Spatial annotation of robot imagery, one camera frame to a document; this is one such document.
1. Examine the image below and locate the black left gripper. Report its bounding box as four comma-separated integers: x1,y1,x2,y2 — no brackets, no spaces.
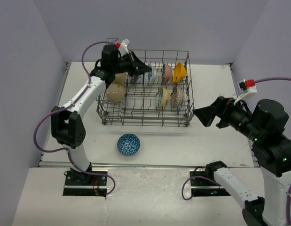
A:
112,50,152,77

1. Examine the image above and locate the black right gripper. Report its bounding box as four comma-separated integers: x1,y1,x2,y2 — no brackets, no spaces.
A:
193,94,264,140

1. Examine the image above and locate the blue zigzag pattern bowl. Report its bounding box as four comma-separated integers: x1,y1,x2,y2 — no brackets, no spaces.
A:
130,75,142,84

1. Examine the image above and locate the blue white floral bowl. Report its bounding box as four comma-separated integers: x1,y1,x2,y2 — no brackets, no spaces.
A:
142,62,157,87

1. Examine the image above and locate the brown lattice pattern bowl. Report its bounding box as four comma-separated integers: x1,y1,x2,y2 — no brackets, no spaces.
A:
170,86,185,107

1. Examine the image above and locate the yellow teal flower bowl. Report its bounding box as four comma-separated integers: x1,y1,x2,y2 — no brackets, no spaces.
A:
156,86,169,108

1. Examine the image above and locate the blue triangle pattern bowl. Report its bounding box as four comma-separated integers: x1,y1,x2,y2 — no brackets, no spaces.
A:
117,133,141,156

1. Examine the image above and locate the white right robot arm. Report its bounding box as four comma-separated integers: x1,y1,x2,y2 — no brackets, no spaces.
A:
193,96,291,226

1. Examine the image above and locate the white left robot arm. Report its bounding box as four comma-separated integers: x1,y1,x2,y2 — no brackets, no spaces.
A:
51,39,150,185

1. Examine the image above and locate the beige rear bowl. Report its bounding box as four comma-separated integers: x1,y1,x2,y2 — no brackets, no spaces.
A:
112,72,128,85

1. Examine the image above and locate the beige bowl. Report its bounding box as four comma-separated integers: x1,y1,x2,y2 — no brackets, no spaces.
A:
105,83,126,104
112,72,128,85

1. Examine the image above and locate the pink patterned bowl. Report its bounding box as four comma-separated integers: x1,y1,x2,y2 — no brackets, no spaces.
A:
162,64,173,83

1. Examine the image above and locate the beige front bowl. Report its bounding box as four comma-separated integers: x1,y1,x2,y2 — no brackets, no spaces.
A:
105,83,126,104

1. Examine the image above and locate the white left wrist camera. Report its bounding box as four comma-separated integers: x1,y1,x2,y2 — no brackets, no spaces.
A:
116,39,130,56

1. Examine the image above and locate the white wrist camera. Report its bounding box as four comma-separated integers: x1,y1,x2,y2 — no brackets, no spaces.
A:
116,39,130,56
234,79,258,105

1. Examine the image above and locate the grey wire dish rack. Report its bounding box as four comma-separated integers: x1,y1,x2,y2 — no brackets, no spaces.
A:
97,49,194,126

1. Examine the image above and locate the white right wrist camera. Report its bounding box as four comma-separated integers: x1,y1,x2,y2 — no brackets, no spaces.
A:
234,79,258,105

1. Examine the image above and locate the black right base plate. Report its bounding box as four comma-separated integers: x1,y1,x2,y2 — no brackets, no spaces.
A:
189,167,230,197

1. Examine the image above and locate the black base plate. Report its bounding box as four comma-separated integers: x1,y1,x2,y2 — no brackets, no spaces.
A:
63,169,107,197
189,167,230,197

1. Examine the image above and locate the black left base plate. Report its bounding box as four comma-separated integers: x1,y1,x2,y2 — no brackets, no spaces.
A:
63,169,107,197

